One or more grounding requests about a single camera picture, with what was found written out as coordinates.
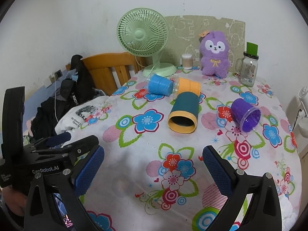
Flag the black bag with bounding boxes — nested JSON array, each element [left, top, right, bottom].
[[31, 55, 95, 140]]

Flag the white charging cable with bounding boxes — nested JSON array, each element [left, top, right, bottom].
[[53, 73, 61, 123]]

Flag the cotton swab container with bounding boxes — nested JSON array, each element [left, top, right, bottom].
[[181, 53, 194, 70]]

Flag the blue plastic cup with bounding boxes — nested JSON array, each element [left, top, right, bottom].
[[145, 73, 179, 96]]

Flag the beige patterned foam board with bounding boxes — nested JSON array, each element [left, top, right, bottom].
[[160, 15, 245, 72]]

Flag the white folded t-shirt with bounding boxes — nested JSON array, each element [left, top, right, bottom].
[[55, 96, 112, 135]]

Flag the glass jar with green lid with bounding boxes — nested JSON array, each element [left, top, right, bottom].
[[235, 42, 259, 87]]

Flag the left hand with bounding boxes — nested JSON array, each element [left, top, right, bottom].
[[2, 186, 27, 216]]

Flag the green desk fan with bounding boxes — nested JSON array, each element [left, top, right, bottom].
[[116, 8, 177, 77]]

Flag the teal cup with yellow rim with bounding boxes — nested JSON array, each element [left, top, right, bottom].
[[168, 92, 199, 134]]

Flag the purple plush toy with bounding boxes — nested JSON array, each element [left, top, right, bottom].
[[199, 31, 230, 78]]

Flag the floral tablecloth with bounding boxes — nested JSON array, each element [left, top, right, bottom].
[[71, 68, 302, 230]]

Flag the white floor fan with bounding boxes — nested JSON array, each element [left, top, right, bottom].
[[293, 85, 307, 139]]

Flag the orange plastic cup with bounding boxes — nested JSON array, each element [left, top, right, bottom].
[[177, 77, 201, 96]]

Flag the wall power socket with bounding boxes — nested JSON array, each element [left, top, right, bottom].
[[49, 70, 63, 83]]

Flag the purple plastic cup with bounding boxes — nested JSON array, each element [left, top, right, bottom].
[[231, 98, 262, 133]]

